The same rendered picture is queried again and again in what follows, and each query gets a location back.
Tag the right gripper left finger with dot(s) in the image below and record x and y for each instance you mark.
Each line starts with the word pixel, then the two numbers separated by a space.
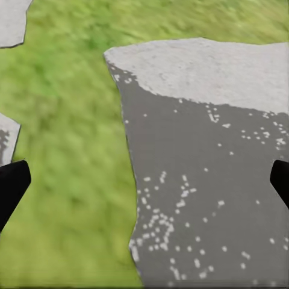
pixel 15 179

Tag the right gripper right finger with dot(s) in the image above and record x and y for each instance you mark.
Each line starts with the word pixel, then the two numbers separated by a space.
pixel 280 179

